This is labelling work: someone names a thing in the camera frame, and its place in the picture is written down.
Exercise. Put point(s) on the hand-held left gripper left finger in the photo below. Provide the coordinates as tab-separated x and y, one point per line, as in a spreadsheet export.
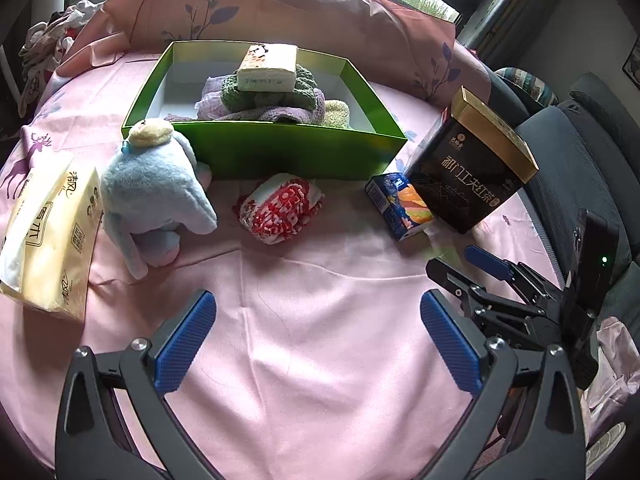
185	345

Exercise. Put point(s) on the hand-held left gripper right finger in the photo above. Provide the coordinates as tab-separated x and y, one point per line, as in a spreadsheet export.
450	345

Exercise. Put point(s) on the green towel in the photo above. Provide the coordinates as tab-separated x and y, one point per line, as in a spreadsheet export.
305	90

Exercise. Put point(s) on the blue plush toy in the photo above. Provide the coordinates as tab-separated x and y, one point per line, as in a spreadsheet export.
155	185

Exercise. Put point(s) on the yellow knitted towel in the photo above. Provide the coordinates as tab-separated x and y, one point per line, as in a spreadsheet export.
336	114

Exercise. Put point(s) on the grey shoe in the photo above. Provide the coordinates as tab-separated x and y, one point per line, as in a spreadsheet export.
607	442

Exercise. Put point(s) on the cream soap box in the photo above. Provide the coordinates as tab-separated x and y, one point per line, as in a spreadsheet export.
265	67

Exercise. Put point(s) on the black and gold tea box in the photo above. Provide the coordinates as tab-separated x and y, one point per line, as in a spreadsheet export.
465	180

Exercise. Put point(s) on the green cardboard box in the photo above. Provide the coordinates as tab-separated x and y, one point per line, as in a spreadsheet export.
300	152

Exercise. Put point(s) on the pile of clothes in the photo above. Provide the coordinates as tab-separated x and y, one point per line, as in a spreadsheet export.
45	45

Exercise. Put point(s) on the blue juice carton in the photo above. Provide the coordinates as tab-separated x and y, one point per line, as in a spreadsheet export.
400	205

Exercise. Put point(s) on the yellow tissue pack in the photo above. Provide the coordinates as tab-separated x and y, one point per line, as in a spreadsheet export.
50	240

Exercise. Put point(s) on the pink floral pillow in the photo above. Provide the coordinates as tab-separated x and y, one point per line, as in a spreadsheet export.
300	10

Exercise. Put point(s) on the striped cushion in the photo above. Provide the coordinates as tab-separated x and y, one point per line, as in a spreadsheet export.
530	85

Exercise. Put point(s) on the grey sofa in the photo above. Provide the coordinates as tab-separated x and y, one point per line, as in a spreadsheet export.
565	160

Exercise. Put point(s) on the red and white packet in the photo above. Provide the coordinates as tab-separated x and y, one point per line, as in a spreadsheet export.
277	207

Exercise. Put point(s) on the purple towel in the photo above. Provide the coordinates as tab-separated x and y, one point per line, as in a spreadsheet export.
285	112

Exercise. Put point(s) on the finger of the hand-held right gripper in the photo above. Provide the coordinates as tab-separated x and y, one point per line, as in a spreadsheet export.
487	260
450	275

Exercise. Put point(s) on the framed wall picture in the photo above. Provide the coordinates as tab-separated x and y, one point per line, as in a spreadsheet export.
634	62

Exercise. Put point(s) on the pink crumpled cloth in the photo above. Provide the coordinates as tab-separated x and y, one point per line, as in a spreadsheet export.
615	360

